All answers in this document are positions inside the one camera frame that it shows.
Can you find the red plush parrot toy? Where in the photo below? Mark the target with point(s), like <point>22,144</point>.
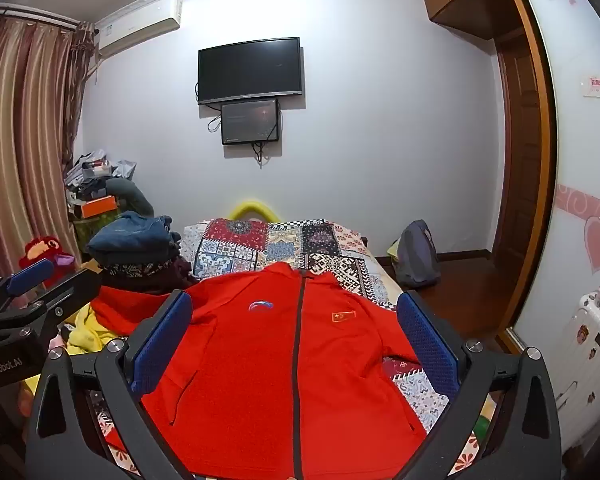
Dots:
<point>48,248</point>

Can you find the striped red beige curtain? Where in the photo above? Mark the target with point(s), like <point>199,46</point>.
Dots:
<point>43,71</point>

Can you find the black beige patterned garment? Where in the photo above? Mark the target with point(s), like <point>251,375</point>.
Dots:
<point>136,270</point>

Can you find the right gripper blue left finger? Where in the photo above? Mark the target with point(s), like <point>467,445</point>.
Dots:
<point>64,437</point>

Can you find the yellow curved headboard cushion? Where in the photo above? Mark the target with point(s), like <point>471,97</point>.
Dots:
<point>253,208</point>

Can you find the wooden door frame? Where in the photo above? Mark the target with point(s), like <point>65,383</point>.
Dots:
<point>530,163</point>

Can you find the white wall air conditioner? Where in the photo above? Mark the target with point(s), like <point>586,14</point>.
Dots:
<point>134,28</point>

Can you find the cluttered pile of items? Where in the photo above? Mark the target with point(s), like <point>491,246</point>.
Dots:
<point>94,176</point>

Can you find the white sliding wardrobe door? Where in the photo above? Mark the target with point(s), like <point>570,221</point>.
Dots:
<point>570,263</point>

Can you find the folded dark blue garment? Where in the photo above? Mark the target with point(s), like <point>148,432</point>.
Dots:
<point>135,239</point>

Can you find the red zip sports jacket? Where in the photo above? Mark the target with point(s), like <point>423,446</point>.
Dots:
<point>280,375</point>

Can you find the small black wall monitor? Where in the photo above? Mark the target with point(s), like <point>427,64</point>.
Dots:
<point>250,122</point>

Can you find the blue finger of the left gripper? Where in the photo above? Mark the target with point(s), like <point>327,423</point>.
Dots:
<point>29,278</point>

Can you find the grey backpack on floor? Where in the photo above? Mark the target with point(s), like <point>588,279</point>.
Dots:
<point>414,257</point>

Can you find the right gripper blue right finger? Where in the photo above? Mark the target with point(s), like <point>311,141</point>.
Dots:
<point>523,439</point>

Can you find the white suitcase with stickers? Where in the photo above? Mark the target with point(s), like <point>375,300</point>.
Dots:
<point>574,366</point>

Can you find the patchwork patterned bed quilt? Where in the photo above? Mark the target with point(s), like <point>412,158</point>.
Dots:
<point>344,255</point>

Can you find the black wall television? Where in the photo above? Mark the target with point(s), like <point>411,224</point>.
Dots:
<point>249,70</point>

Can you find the orange box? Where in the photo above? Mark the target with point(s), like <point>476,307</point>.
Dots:
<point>95,208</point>

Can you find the yellow printed garment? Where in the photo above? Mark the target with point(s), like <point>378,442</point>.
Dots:
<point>89,334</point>

